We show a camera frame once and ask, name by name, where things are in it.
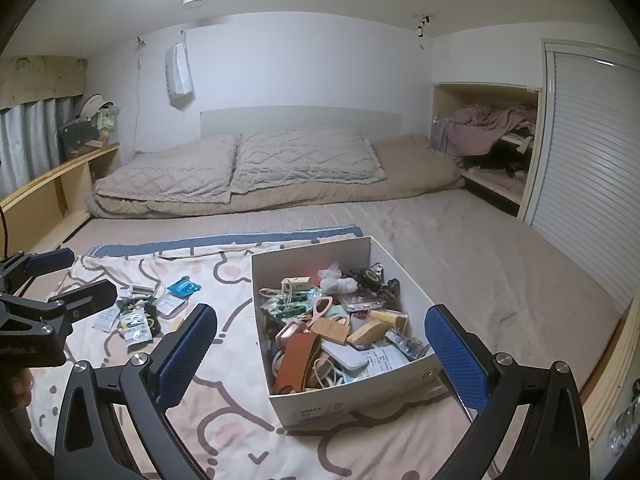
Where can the tan folded duvet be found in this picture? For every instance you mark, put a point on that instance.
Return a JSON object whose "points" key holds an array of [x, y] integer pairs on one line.
{"points": [[410, 170]]}

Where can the small white carton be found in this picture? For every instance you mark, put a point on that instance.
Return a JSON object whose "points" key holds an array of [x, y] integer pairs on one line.
{"points": [[297, 282]]}

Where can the white shutter door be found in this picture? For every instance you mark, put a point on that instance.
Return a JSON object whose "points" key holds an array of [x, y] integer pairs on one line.
{"points": [[585, 160]]}

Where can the printed blanket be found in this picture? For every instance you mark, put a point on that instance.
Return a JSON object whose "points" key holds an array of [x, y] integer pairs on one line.
{"points": [[225, 270]]}

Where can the black roll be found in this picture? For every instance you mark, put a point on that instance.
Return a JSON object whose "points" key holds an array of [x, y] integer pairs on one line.
{"points": [[154, 324]]}

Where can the black white wall fixture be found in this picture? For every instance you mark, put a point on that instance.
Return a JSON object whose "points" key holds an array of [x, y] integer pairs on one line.
{"points": [[422, 25]]}

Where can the white plastic bag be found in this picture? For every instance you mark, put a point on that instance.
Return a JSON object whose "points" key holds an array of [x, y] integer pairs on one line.
{"points": [[340, 285]]}

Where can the pale green container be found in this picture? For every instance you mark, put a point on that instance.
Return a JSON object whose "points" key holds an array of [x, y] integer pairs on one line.
{"points": [[111, 117]]}

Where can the black bag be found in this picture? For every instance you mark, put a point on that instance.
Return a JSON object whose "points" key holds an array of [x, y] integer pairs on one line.
{"points": [[80, 135]]}

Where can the beige printed valance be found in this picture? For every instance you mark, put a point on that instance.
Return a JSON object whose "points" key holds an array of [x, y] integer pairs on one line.
{"points": [[40, 77]]}

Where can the white paper sheet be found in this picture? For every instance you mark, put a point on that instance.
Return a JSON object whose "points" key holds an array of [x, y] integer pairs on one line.
{"points": [[385, 360]]}

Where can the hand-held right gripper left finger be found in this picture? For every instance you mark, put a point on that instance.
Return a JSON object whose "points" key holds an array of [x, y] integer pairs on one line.
{"points": [[187, 350]]}

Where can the beige mattress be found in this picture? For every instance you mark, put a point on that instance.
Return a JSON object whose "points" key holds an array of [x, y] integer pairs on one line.
{"points": [[475, 240]]}

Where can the white flat pouch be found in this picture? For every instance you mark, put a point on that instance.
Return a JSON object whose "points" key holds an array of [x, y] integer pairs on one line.
{"points": [[347, 357]]}

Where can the grey white headboard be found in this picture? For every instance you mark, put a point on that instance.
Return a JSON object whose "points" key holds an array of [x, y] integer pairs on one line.
{"points": [[300, 120]]}

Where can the closet shelf niche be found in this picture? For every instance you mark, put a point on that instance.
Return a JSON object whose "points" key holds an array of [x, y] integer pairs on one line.
{"points": [[500, 190]]}

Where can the white hat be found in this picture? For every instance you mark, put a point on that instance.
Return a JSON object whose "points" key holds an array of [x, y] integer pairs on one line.
{"points": [[92, 105]]}

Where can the white blue plastic packet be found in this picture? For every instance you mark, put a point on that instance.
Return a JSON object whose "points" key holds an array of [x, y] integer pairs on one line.
{"points": [[135, 327]]}

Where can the mauve clothing pile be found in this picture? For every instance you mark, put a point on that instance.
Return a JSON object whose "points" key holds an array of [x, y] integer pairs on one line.
{"points": [[480, 130]]}

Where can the grey curtain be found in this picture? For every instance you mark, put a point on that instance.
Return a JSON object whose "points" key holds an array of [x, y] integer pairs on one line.
{"points": [[30, 145]]}

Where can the pink scissors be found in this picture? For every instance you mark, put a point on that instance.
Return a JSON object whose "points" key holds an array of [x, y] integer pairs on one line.
{"points": [[322, 306]]}

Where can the light wooden block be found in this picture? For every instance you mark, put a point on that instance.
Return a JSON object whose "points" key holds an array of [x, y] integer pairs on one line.
{"points": [[370, 334]]}

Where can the white tulle bag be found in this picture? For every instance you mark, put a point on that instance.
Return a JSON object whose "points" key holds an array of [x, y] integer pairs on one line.
{"points": [[332, 270]]}

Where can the white shoe box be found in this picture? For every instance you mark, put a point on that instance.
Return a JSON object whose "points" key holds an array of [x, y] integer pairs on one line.
{"points": [[350, 410]]}

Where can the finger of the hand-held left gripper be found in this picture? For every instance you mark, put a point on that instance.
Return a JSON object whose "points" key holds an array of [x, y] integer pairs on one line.
{"points": [[87, 297], [47, 260]]}

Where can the white hanging wall bag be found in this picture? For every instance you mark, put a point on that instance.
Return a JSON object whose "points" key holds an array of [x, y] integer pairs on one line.
{"points": [[179, 72]]}

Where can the beige quilted pillow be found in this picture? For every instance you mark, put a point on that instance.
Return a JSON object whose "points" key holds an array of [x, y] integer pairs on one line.
{"points": [[305, 160], [165, 175]]}

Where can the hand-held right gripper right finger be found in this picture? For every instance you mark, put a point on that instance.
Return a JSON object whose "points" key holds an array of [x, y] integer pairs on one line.
{"points": [[457, 360]]}

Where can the clear plastic case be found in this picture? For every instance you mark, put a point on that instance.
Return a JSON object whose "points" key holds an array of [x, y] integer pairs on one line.
{"points": [[367, 302]]}

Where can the blue sachet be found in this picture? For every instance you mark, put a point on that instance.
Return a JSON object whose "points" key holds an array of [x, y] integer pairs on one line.
{"points": [[182, 287]]}

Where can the wooden bed frame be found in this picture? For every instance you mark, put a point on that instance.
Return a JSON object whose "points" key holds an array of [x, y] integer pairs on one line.
{"points": [[607, 355]]}

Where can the clear blister pack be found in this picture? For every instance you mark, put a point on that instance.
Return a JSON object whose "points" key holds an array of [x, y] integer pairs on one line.
{"points": [[407, 342]]}

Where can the white paper packet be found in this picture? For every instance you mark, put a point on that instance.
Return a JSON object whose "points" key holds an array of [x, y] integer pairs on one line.
{"points": [[106, 319]]}

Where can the white flat tray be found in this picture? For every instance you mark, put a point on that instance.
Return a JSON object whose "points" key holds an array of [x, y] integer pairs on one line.
{"points": [[170, 305]]}

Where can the yellow textured block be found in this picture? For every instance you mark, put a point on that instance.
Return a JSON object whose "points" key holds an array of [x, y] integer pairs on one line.
{"points": [[387, 316]]}

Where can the white smoke detector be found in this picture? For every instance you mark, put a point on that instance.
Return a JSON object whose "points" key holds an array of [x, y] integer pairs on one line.
{"points": [[194, 0]]}

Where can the wooden shelf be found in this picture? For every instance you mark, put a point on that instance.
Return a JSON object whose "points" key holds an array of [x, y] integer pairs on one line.
{"points": [[65, 185]]}

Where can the metal clip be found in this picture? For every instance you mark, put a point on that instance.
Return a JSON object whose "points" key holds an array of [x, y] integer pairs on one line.
{"points": [[140, 290]]}

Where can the dark clothing pile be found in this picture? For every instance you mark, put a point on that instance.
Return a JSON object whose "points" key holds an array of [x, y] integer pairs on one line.
{"points": [[500, 160]]}

